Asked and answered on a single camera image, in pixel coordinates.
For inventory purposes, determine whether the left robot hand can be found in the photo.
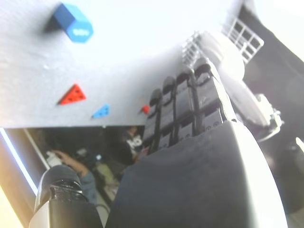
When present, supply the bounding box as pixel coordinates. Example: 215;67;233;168
28;57;289;228

